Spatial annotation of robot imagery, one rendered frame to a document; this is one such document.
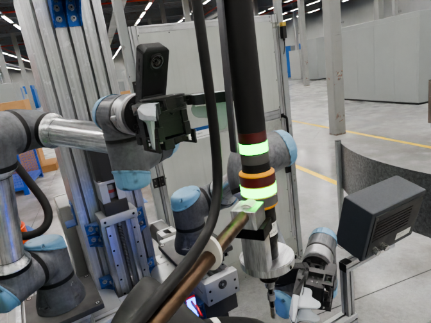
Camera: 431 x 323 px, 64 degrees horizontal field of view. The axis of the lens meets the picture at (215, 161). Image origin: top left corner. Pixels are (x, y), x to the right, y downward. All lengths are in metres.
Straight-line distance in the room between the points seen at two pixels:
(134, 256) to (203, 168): 1.18
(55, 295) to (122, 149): 0.67
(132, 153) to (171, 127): 0.18
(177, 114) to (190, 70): 1.80
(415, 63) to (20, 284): 9.77
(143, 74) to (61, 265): 0.80
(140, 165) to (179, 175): 1.65
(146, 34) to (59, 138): 1.40
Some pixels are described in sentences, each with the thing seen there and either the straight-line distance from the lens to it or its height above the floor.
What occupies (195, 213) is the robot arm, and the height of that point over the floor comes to 1.19.
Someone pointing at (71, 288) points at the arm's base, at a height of 1.10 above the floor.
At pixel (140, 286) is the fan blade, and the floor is 1.44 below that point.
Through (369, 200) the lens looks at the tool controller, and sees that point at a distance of 1.17.
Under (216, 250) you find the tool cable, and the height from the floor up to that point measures 1.55.
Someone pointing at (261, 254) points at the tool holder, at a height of 1.49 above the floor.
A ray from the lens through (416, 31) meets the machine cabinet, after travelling 10.13.
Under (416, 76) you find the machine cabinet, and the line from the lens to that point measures 10.18.
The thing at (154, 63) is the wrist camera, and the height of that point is 1.72.
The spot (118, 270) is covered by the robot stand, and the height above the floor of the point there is 1.04.
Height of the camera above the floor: 1.71
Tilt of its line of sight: 15 degrees down
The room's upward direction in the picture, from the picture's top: 9 degrees counter-clockwise
